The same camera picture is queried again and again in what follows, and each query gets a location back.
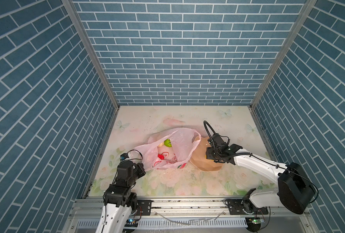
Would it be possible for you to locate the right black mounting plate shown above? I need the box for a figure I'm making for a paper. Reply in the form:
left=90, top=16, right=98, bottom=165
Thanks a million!
left=224, top=199, right=269, bottom=215

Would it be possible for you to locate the peach lotus shaped bowl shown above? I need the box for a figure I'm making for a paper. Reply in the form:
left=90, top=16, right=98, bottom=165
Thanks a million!
left=190, top=137, right=223, bottom=172

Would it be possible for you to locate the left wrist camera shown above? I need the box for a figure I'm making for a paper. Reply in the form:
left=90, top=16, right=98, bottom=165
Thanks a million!
left=120, top=153, right=130, bottom=163

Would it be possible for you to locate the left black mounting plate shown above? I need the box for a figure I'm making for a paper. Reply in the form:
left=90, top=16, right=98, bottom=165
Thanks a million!
left=131, top=200, right=152, bottom=216

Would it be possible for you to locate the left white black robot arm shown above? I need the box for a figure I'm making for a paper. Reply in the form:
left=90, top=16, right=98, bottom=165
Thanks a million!
left=96, top=159, right=146, bottom=233

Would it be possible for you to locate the pink plastic bag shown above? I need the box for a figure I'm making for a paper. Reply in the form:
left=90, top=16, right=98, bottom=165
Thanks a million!
left=135, top=128, right=202, bottom=171

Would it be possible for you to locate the black mounting plate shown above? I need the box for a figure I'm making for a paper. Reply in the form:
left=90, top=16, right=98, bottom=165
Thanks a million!
left=131, top=200, right=152, bottom=216
left=224, top=199, right=269, bottom=215

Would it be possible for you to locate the peach fake fruit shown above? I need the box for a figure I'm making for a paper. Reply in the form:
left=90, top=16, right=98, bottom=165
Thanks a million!
left=158, top=145, right=178, bottom=164

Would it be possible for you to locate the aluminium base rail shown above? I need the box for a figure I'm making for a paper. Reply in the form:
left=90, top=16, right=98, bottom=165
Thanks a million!
left=62, top=196, right=319, bottom=233

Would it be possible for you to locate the white ventilation grille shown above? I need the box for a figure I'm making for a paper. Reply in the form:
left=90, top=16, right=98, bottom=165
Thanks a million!
left=77, top=218, right=248, bottom=230

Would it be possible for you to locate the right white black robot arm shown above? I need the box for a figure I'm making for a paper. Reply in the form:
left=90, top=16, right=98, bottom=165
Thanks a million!
left=205, top=134, right=318, bottom=215

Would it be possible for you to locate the green fake fruit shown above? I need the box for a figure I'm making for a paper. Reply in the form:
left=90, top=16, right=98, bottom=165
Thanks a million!
left=163, top=139, right=172, bottom=148

